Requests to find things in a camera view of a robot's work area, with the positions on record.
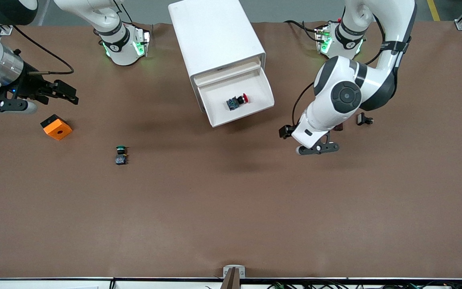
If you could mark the brown table mat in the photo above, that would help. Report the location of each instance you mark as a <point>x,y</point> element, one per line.
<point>231,200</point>

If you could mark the red push button switch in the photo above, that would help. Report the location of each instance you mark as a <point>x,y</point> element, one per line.
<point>237,102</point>

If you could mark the grey bracket with brown bar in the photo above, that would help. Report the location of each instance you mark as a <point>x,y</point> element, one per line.
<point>231,281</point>

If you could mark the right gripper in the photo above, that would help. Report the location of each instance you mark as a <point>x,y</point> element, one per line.
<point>31,85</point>

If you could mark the small black clip component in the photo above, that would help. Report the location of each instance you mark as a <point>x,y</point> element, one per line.
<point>361,119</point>

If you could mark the orange and black button box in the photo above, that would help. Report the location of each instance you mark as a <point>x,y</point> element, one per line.
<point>57,129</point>

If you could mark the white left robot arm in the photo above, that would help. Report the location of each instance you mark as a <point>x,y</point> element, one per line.
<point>371,80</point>

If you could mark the dark brown small component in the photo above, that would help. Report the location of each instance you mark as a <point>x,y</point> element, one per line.
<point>338,127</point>

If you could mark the green push button switch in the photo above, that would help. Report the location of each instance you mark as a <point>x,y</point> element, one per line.
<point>121,155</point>

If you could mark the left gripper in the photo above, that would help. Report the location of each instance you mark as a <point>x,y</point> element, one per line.
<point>285,131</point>

